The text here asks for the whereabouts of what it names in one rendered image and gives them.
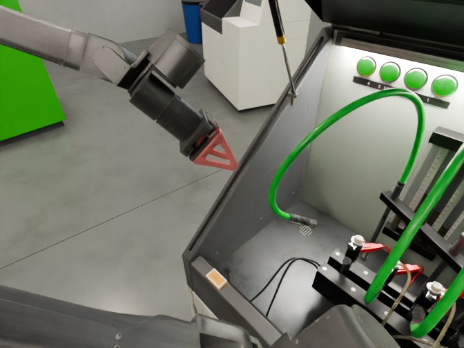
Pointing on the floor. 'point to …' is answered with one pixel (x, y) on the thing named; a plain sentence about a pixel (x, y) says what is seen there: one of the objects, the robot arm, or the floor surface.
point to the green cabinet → (25, 94)
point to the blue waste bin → (192, 20)
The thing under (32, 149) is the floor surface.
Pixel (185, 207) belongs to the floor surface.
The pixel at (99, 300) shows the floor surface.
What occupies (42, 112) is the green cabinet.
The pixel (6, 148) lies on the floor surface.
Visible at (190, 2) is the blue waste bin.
